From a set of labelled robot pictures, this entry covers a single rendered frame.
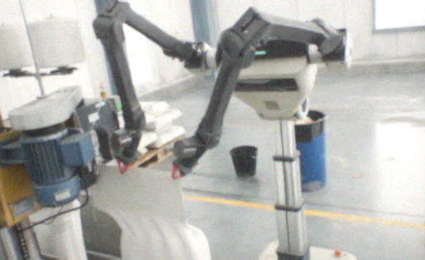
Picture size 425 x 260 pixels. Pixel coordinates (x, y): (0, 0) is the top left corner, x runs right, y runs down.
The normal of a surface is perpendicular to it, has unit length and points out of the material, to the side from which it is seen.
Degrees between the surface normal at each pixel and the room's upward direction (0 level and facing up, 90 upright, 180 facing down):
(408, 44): 90
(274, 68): 40
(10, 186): 90
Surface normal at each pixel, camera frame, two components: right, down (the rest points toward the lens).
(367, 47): -0.47, 0.30
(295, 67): -0.40, -0.54
